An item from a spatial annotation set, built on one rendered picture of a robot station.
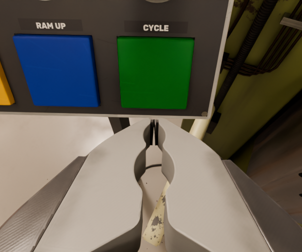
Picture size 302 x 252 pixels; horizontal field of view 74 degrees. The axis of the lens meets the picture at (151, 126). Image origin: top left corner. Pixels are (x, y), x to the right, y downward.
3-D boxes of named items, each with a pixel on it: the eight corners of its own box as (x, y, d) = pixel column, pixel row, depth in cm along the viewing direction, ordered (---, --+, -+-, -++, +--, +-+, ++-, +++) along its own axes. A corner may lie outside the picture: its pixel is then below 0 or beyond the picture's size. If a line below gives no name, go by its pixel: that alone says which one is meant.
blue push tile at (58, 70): (99, 108, 23) (89, 37, 19) (33, 106, 23) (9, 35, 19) (102, 101, 24) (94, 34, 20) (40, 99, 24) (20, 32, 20)
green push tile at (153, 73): (187, 110, 23) (195, 39, 19) (120, 108, 23) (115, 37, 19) (185, 103, 24) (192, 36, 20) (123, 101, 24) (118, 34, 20)
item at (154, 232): (159, 247, 50) (160, 249, 45) (140, 236, 51) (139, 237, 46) (215, 111, 68) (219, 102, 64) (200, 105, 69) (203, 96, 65)
